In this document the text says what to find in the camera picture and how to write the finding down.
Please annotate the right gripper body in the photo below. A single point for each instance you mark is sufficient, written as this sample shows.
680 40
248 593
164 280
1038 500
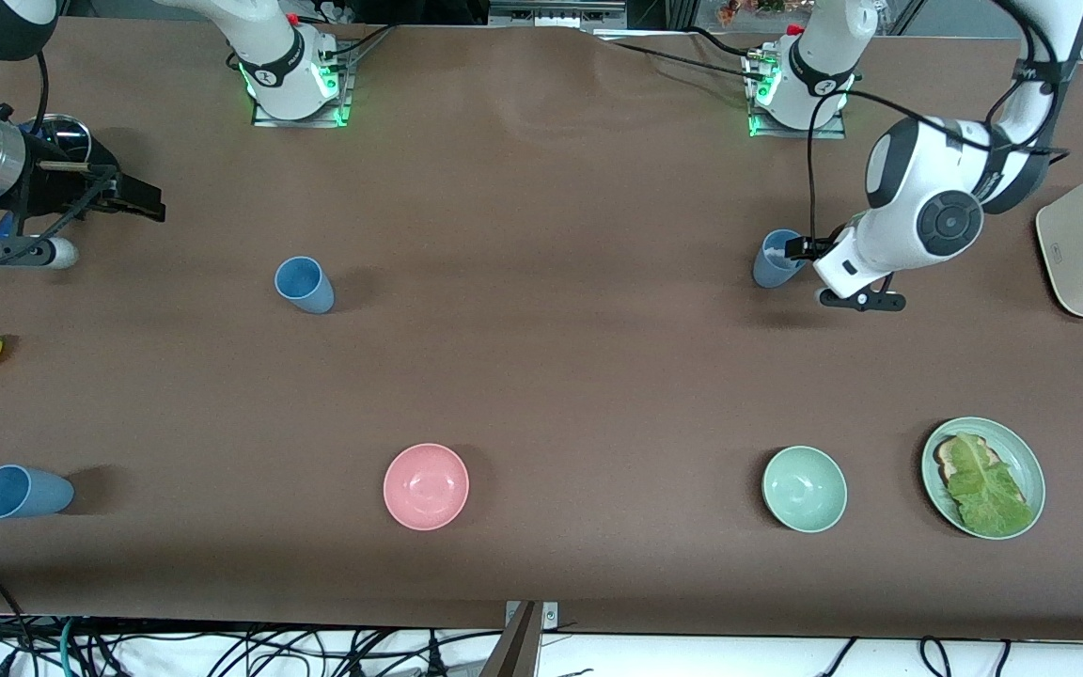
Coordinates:
60 167

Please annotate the blue plastic cup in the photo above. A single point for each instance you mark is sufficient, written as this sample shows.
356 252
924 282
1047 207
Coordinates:
306 287
43 494
767 275

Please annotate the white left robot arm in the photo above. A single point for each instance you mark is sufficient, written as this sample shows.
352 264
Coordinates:
927 160

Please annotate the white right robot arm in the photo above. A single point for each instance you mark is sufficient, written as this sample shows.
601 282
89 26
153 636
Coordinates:
278 66

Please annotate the crumpled white paper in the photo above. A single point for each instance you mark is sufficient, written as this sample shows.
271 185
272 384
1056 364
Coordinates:
775 254

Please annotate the glass lid blue knob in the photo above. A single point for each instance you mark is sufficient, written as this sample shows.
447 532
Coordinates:
69 133

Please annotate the toasted bread slice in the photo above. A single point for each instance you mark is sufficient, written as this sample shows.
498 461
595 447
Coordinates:
946 461

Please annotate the pale green bowl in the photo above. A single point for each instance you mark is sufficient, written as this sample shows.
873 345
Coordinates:
805 489

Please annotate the orange decorative items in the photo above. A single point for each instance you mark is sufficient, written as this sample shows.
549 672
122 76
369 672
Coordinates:
748 7

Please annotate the pale green plate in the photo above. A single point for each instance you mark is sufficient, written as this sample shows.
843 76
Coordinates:
1023 459

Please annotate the green lettuce leaf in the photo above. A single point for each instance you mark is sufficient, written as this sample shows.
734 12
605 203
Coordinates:
983 489

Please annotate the white power strip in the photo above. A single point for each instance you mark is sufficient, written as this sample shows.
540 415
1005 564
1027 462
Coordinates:
560 11

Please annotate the pink bowl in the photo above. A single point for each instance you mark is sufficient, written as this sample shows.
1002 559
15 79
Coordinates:
426 487

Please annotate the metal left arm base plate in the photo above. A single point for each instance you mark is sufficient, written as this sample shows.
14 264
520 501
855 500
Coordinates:
835 130

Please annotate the aluminium frame post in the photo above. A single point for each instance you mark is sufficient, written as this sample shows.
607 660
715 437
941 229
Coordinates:
680 11

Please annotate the silver table bracket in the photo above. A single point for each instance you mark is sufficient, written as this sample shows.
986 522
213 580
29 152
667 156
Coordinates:
551 616

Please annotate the dark metal post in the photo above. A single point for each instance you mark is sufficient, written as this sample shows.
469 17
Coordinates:
515 649

